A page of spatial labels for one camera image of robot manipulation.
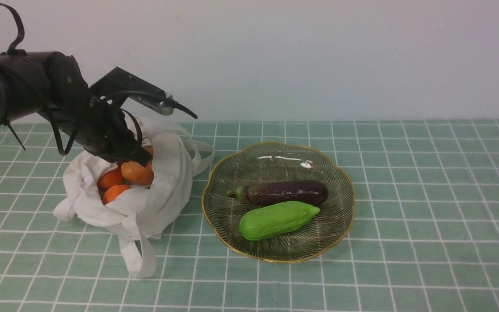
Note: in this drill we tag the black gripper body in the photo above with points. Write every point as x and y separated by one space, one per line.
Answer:
102 129

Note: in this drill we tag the brown potato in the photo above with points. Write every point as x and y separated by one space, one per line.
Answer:
136 174

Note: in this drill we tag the white cloth bag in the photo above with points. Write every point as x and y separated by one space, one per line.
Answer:
143 211

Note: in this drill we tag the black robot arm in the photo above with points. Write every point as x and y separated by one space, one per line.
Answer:
50 84

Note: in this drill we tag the upper orange carrot piece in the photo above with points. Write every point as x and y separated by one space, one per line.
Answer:
110 179

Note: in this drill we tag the orange carrot piece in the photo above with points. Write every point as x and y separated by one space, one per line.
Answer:
113 192
110 179

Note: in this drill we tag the lower orange carrot piece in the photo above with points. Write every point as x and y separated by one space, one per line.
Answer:
113 192

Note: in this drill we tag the ribbed glass plate gold rim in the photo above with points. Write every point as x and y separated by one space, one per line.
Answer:
278 162

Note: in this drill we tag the green cucumber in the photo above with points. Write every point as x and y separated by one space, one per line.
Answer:
276 219

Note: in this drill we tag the dark purple eggplant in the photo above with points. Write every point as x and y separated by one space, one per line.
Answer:
311 192

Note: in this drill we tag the green checkered tablecloth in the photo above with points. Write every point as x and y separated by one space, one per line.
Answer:
425 236

